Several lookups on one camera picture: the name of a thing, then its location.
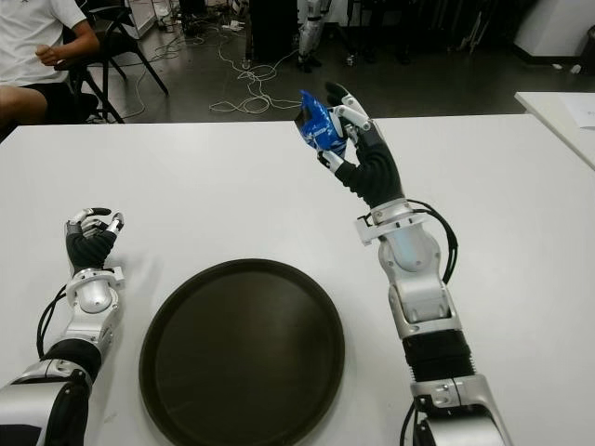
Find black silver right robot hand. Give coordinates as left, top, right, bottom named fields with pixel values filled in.
left=316, top=81, right=406, bottom=206

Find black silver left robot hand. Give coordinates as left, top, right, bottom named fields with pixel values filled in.
left=63, top=206, right=126, bottom=276

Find blue Oreo cookie packet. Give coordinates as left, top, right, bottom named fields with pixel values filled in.
left=293, top=89, right=350, bottom=160

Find silver humanoid robot legs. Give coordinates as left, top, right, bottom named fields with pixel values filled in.
left=296, top=0, right=327, bottom=73

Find folded metal stand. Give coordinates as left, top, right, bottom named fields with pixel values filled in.
left=457, top=0, right=490, bottom=53

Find round dark brown tray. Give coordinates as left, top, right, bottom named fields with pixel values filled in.
left=138, top=258, right=346, bottom=446

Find white side table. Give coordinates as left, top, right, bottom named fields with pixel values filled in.
left=514, top=91, right=595, bottom=171

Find black folding chair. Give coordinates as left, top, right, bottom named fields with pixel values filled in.
left=54, top=0, right=170, bottom=125

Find seated person in white shirt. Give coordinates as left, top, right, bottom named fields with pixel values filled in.
left=0, top=0, right=101, bottom=127

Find white cabinet with black base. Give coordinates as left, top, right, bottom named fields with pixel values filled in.
left=512, top=0, right=595, bottom=76

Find black left forearm cable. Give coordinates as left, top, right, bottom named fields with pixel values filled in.
left=36, top=282, right=72, bottom=361

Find black forearm cable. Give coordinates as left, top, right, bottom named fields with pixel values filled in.
left=36, top=282, right=72, bottom=361
left=407, top=199, right=460, bottom=285

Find black right forearm cable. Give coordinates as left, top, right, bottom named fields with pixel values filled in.
left=407, top=199, right=460, bottom=285

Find white cable on floor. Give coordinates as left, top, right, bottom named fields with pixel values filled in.
left=208, top=25, right=309, bottom=115

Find black right elbow cable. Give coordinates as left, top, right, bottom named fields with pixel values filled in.
left=399, top=394, right=434, bottom=446

